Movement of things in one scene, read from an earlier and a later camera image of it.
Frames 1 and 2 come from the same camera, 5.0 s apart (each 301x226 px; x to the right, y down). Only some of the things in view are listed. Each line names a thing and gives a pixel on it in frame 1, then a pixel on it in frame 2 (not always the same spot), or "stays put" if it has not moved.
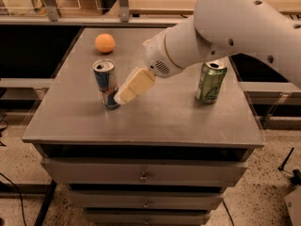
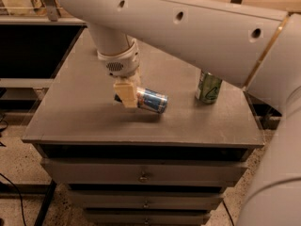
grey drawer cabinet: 163,157 stays put
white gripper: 155,57 → 119,66
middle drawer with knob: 148,198 stays put
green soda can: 211,81 stays put
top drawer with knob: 141,170 stays put
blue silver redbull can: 104,72 → 150,100
